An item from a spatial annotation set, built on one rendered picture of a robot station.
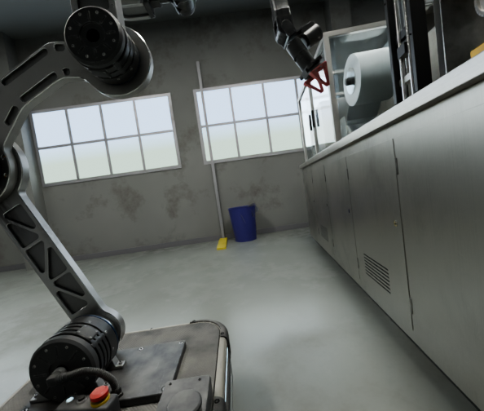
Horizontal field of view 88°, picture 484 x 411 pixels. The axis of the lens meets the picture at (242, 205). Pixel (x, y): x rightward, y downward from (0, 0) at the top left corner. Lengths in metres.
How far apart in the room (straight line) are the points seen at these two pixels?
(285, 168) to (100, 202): 2.89
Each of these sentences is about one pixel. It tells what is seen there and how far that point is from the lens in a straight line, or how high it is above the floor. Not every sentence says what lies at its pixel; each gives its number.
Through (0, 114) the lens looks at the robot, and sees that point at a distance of 1.03.
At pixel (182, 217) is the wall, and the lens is 4.01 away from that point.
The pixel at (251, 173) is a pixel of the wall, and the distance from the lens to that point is 3.93.
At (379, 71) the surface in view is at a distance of 1.94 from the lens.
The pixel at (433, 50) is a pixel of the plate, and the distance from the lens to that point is 1.97.
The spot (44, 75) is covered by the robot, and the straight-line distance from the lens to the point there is 0.98.
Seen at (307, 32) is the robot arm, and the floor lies 1.24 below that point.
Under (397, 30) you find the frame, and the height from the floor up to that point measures 1.24.
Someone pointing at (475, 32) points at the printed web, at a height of 1.15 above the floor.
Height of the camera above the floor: 0.71
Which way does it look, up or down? 3 degrees down
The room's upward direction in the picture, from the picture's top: 8 degrees counter-clockwise
